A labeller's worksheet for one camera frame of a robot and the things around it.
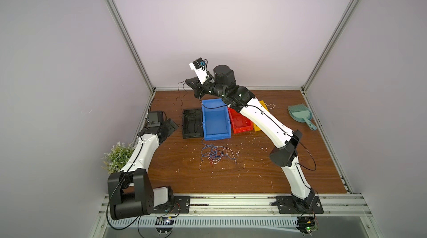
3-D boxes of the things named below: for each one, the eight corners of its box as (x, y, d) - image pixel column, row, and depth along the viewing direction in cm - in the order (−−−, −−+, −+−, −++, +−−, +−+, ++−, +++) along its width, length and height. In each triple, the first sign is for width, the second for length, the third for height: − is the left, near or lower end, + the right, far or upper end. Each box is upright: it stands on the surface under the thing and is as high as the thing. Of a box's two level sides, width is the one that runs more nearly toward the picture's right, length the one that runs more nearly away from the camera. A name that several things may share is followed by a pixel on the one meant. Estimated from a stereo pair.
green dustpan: (295, 130, 100) (296, 128, 98) (286, 106, 112) (287, 104, 111) (317, 130, 100) (319, 128, 98) (306, 106, 112) (308, 104, 111)
